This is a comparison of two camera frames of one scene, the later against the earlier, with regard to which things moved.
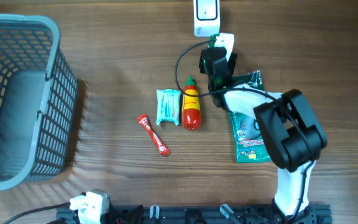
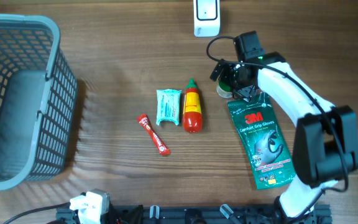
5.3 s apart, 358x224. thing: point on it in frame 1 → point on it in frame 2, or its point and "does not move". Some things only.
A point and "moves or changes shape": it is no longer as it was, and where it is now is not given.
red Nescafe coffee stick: [161, 147] does not move
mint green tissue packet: [168, 106] does not move
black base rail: [314, 214] does not move
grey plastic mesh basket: [28, 95] does not move
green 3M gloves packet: [248, 145] moves or changes shape
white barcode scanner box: [206, 17] does not move
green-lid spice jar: [212, 40] moves or changes shape
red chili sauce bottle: [191, 112] does not move
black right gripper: [230, 61] → [245, 93]
